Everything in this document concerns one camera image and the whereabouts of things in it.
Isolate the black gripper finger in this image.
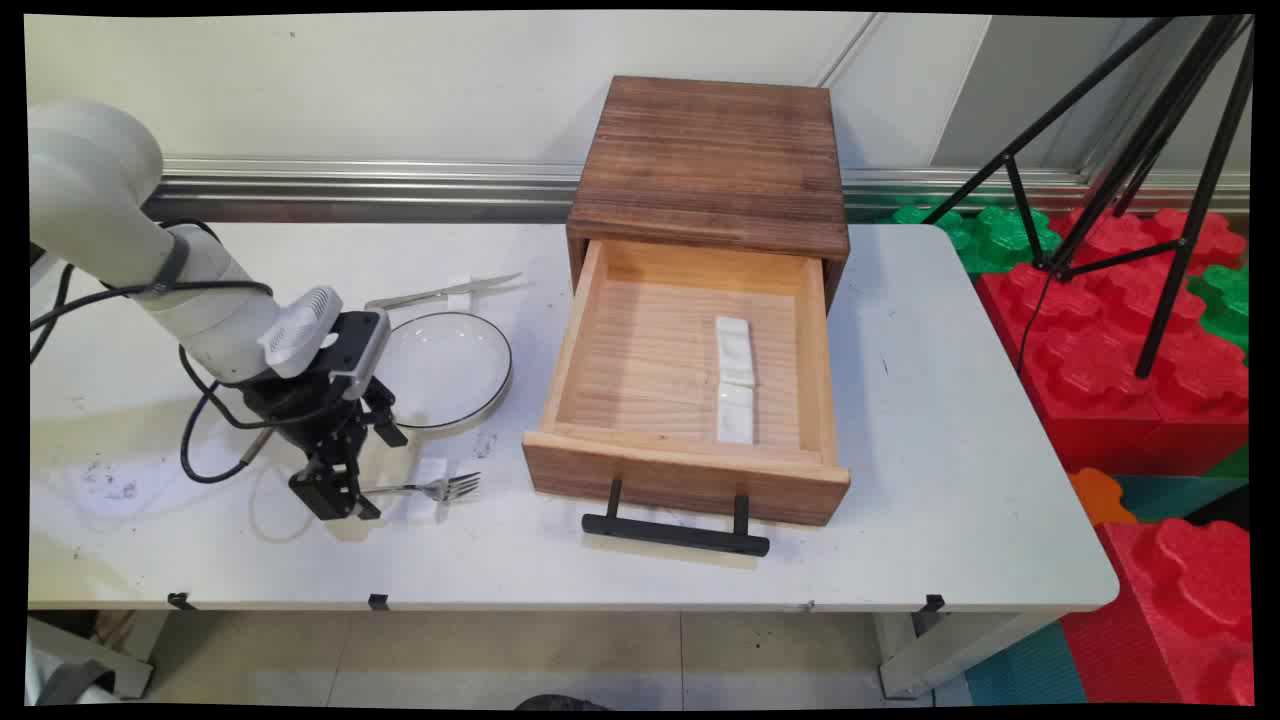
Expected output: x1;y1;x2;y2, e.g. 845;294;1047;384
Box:
362;378;409;448
288;440;383;523

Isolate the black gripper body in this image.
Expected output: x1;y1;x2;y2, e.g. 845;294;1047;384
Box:
243;368;369;468

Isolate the serrated steel table knife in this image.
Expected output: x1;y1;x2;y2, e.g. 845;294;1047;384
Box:
365;273;523;311

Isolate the white plate with black rim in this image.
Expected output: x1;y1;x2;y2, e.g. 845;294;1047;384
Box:
383;311;514;433

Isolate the steel fork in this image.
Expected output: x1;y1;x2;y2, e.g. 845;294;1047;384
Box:
360;472;483;503

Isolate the light wooden drawer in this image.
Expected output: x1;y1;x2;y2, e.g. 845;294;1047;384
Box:
522;238;852;528

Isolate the white table leg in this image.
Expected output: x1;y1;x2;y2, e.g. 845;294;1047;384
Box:
28;612;173;701
873;608;1056;699

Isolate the dark wooden drawer cabinet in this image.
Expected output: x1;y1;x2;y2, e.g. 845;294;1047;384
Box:
565;76;851;313

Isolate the green foam block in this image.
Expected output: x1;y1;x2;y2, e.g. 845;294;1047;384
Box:
893;203;1063;277
1188;265;1251;353

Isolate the teal foam floor tile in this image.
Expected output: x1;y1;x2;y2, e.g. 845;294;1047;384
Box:
963;620;1089;707

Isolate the orange foam piece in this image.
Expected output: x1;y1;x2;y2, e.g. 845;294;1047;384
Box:
1068;468;1127;527

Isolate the black tripod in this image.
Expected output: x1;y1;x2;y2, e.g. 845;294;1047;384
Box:
920;15;1256;379

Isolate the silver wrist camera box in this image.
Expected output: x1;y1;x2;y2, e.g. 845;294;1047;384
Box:
328;309;392;401

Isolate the black looped gripper cable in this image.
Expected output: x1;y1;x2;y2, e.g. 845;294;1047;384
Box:
178;345;301;486

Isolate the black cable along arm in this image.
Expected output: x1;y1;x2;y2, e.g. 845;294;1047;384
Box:
30;218;276;366

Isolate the aluminium wall rail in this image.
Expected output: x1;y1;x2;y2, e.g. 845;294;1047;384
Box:
145;155;1251;225

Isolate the black drawer handle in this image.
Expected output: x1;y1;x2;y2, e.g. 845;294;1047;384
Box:
582;480;771;558

